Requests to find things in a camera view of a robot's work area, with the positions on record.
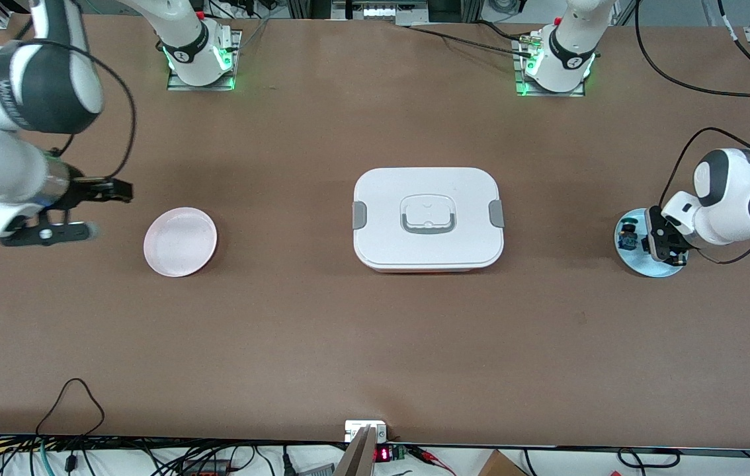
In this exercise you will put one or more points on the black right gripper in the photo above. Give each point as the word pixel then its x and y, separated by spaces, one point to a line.
pixel 84 192

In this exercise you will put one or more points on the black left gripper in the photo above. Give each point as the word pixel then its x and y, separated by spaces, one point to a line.
pixel 658 242

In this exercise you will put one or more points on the white lidded lunch box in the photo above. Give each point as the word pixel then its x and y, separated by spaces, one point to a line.
pixel 428 251

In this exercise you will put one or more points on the light blue round plate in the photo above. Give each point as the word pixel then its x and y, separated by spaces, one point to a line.
pixel 653 269

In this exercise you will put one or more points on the pink round plate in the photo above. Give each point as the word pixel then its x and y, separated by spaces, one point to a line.
pixel 180 241

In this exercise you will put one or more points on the brown cardboard piece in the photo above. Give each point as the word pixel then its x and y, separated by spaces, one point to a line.
pixel 497 466

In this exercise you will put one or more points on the red clip test leads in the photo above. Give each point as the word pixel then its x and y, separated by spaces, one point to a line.
pixel 428 455

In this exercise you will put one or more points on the red digit display module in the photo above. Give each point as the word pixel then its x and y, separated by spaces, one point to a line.
pixel 383 454

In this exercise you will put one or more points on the grey aluminium bar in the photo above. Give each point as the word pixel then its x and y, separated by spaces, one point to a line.
pixel 358 459

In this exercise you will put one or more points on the blue push-button switch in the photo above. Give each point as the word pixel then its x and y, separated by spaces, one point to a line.
pixel 628 239

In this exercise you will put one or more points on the aluminium frame with white light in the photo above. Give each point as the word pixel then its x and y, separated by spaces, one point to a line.
pixel 381 12

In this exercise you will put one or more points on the white metal bracket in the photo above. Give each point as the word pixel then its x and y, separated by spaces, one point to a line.
pixel 352 428

